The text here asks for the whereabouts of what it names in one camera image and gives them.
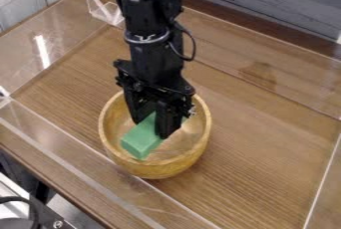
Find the clear acrylic tray walls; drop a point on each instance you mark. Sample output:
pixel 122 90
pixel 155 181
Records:
pixel 218 138

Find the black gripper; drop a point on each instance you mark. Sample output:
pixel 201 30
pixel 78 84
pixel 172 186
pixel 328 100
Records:
pixel 151 80

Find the green rectangular block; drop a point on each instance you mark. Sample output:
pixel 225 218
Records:
pixel 139 141

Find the brown wooden bowl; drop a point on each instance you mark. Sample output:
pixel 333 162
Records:
pixel 180 151

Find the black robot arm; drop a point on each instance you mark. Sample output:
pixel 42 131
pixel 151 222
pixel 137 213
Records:
pixel 150 19

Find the black metal table bracket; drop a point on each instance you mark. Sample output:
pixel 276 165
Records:
pixel 50 220

